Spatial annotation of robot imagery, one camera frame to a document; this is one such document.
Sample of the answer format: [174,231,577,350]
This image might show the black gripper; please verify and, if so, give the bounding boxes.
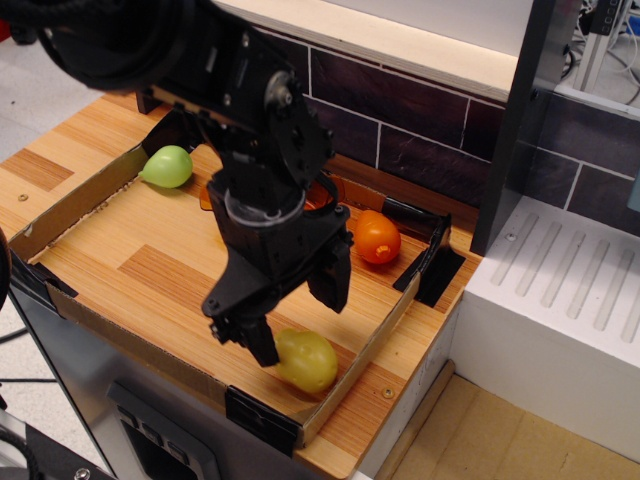
[202,174,353,367]

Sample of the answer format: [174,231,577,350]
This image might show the yellow plastic potato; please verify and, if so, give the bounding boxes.
[275,329,338,394]

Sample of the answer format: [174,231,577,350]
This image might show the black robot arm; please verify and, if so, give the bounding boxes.
[1,1,352,366]

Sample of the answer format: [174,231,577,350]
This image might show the orange transparent plastic pot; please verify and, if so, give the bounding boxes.
[199,172,347,214]

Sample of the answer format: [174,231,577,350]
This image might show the cardboard fence with black tape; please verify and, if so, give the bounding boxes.
[8,105,467,458]

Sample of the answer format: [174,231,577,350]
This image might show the orange plastic carrot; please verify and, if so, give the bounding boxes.
[354,210,401,264]

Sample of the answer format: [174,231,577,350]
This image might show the green plastic pear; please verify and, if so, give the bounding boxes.
[139,145,193,188]

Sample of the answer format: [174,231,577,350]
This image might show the toy oven front panel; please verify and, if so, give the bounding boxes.
[107,383,221,479]

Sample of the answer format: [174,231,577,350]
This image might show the white sink drainboard unit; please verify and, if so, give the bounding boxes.
[450,197,639,460]

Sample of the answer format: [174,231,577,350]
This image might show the light wooden upper shelf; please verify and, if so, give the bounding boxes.
[218,1,518,103]

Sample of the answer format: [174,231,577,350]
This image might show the dark grey vertical post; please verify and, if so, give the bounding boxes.
[471,0,581,256]

